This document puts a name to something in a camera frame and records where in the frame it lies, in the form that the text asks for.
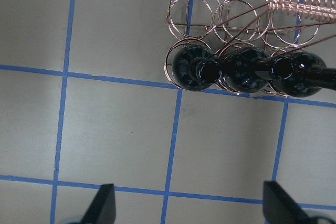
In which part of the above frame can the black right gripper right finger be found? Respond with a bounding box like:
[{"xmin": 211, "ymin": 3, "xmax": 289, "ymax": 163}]
[{"xmin": 262, "ymin": 181, "xmax": 312, "ymax": 224}]

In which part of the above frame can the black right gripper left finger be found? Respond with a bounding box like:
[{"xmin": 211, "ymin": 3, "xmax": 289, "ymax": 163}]
[{"xmin": 81, "ymin": 184, "xmax": 116, "ymax": 223}]

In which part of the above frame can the dark wine bottle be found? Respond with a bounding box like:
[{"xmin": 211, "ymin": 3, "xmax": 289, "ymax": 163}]
[
  {"xmin": 220, "ymin": 47, "xmax": 293, "ymax": 94},
  {"xmin": 270, "ymin": 51, "xmax": 335, "ymax": 98},
  {"xmin": 171, "ymin": 45, "xmax": 222, "ymax": 91}
]

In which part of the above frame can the copper wire bottle basket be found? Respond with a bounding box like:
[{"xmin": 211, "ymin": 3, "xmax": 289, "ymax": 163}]
[{"xmin": 164, "ymin": 0, "xmax": 335, "ymax": 97}]

